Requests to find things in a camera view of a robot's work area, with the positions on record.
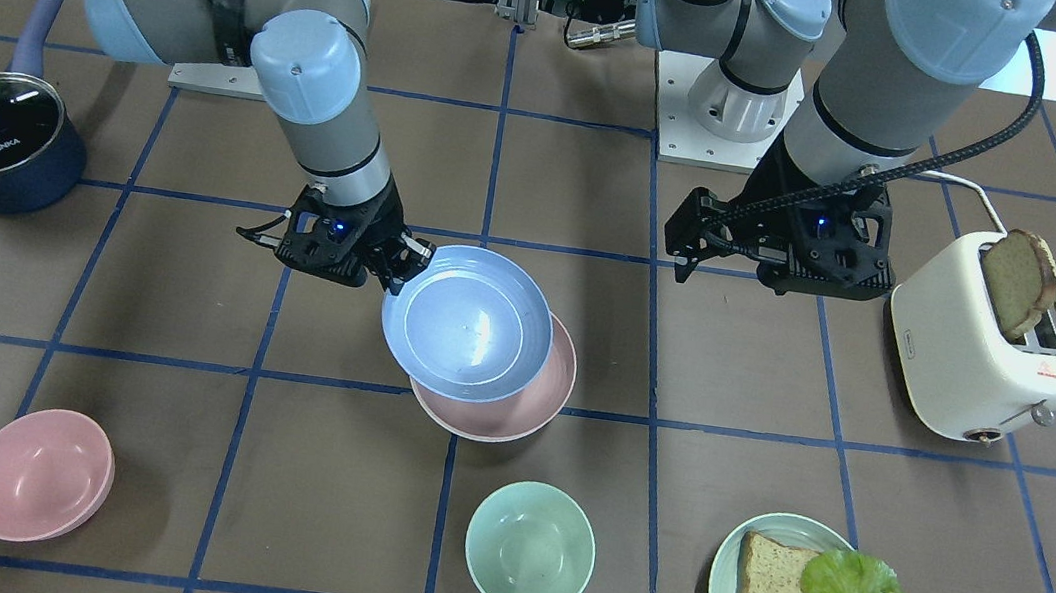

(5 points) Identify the white toaster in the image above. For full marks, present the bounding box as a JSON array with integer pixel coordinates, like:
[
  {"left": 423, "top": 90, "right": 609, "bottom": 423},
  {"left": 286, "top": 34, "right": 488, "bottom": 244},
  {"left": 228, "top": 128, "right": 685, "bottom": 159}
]
[{"left": 887, "top": 232, "right": 1056, "bottom": 443}]

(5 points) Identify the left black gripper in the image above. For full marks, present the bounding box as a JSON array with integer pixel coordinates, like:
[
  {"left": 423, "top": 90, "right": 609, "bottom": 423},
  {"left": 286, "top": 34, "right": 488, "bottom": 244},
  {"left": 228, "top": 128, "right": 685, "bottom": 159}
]
[{"left": 663, "top": 145, "right": 897, "bottom": 301}]

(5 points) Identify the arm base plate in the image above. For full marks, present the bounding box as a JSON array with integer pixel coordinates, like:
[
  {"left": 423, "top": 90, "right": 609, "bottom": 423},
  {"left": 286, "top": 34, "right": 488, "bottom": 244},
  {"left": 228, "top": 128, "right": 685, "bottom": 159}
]
[
  {"left": 655, "top": 51, "right": 805, "bottom": 173},
  {"left": 168, "top": 62, "right": 265, "bottom": 102}
]

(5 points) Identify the pink plate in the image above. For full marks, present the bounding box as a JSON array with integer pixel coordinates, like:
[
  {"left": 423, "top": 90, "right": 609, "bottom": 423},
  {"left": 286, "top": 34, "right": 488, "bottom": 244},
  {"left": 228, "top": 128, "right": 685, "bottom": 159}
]
[{"left": 411, "top": 315, "right": 578, "bottom": 444}]

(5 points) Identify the pink bowl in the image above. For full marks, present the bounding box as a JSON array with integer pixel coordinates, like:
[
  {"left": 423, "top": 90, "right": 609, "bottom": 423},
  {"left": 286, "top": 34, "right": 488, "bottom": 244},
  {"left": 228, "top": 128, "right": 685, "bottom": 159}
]
[{"left": 0, "top": 408, "right": 116, "bottom": 543}]

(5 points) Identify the bread slice in toaster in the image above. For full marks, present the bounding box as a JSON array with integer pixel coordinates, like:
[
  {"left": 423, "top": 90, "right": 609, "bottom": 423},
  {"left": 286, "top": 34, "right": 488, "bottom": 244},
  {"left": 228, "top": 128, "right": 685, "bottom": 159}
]
[{"left": 980, "top": 228, "right": 1056, "bottom": 343}]

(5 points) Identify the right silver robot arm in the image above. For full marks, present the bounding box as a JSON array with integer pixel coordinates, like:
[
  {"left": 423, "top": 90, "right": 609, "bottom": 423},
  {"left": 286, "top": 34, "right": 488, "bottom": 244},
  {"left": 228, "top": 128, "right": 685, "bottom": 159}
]
[{"left": 84, "top": 0, "right": 434, "bottom": 294}]

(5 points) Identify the blue plate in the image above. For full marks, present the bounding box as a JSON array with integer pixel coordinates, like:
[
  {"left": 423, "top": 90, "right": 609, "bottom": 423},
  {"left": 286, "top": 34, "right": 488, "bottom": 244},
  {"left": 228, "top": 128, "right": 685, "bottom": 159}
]
[{"left": 380, "top": 243, "right": 553, "bottom": 403}]

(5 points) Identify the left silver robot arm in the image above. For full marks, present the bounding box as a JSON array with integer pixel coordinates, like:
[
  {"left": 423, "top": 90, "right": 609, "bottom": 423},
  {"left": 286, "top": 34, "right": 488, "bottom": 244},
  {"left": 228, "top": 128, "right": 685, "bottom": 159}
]
[{"left": 636, "top": 0, "right": 1056, "bottom": 301}]

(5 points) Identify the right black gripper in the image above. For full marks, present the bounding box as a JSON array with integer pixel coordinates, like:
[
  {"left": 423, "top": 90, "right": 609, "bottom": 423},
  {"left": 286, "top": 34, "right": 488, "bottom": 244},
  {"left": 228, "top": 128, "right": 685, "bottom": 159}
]
[{"left": 237, "top": 179, "right": 437, "bottom": 297}]

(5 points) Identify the green bowl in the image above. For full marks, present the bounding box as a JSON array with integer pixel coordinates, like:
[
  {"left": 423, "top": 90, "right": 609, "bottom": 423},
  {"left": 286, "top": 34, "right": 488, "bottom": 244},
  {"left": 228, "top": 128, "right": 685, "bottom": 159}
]
[{"left": 464, "top": 481, "right": 597, "bottom": 593}]

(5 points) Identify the dark blue saucepan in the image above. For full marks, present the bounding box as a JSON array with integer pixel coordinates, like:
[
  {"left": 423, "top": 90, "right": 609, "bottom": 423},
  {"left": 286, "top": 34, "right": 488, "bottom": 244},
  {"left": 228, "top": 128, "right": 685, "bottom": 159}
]
[{"left": 0, "top": 0, "right": 88, "bottom": 215}]

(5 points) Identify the white toaster power cable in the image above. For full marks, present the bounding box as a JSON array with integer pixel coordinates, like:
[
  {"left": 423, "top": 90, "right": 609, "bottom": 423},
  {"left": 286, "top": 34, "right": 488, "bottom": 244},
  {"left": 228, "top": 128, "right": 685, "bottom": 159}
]
[{"left": 914, "top": 84, "right": 1056, "bottom": 241}]

